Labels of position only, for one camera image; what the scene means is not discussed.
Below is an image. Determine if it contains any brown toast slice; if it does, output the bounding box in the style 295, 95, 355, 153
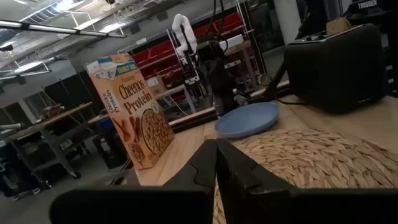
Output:
325, 17, 353, 35

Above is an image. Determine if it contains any Cheerios Protein cereal box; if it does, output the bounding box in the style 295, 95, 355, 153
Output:
86, 53, 175, 170

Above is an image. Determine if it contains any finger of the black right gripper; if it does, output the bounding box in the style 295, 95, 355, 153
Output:
226, 91, 239, 118
216, 91, 228, 118

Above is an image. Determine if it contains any red storage bin shelf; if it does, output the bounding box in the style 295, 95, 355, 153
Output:
132, 11, 261, 94

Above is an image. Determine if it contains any black silver toaster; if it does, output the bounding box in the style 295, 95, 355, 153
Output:
283, 23, 391, 113

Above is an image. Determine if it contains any small cardboard box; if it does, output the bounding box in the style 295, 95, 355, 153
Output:
146, 75, 167, 96

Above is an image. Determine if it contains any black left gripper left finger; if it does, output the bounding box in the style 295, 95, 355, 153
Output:
49, 139, 218, 224

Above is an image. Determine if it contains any round woven placemat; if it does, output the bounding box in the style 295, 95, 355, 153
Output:
212, 129, 398, 224

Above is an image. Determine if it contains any blue plate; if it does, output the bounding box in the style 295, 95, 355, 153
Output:
214, 101, 280, 139

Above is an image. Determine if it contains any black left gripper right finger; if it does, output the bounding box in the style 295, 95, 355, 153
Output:
216, 138, 398, 224

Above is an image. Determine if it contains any long ceiling light bar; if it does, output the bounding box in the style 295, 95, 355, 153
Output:
0, 19, 127, 39

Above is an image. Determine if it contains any wooden workbench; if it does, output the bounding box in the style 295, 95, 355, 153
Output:
0, 101, 94, 194

